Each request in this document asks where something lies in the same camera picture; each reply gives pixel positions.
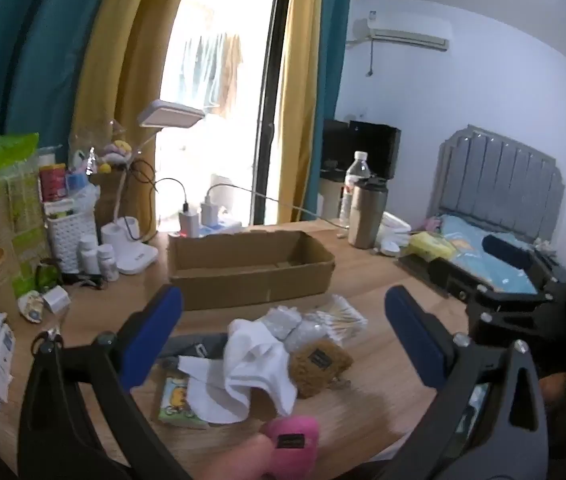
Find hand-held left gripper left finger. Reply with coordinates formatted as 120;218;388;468
18;284;204;480

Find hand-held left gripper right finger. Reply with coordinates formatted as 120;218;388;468
384;285;548;480

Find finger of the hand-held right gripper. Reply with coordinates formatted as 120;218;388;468
428;259;554;307
483;234;566;283

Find grey sock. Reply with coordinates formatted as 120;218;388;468
157;332;229;361

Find bag of cotton swabs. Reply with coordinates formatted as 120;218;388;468
308;295;369;346

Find white smooth cloth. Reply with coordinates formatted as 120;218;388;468
178;317;299;423

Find brown plush pouch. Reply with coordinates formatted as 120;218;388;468
288;338;354;398

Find brown cardboard box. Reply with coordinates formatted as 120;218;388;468
167;230;336;311

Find white waffle-textured cloth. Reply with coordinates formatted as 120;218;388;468
264;305;305;348

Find blue bed sheet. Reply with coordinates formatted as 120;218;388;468
423;214;566;293

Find yellow sponge pack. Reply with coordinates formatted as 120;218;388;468
409;232;456;262

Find cartoon printed tissue packet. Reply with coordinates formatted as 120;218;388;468
155;372;210;431

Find grey padded headboard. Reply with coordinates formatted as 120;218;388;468
425;125;566;241

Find white desk lamp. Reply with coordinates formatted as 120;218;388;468
100;100;206;276

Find small white tag box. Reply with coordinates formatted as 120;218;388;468
43;285;71;313

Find steel tumbler with black lid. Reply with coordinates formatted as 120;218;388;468
348;176;390;250

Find round cartoon sticker item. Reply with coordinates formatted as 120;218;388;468
17;290;46;323

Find white lattice basket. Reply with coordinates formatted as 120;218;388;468
44;200;99;275

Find white power strip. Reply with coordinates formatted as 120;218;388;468
168;220;242;239

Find clear water bottle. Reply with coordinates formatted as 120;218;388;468
339;151;371;228

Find black appliance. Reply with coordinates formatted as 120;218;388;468
323;120;402;181

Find pink plush pouch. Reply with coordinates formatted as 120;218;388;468
198;416;321;480

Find blue packet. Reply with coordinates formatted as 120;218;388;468
66;170;91;193

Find red can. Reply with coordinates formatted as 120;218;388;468
38;162;69;203

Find small plush toys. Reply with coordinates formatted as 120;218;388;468
96;139;134;173

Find green paper cup packaging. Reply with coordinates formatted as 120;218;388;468
0;132;51;296

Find yellow curtain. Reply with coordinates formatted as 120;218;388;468
275;0;329;223
70;0;204;241

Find white air conditioner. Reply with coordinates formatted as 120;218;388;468
367;10;451;52

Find teal curtain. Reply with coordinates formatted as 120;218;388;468
310;0;351;221
0;0;149;161

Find light blue hanging shirt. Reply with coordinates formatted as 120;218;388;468
178;35;226;111

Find tan hanging shirt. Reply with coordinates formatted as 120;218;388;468
220;32;245;121

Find white charger with black cable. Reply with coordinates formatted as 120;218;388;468
155;177;202;237

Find black door frame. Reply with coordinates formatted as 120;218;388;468
250;0;295;226

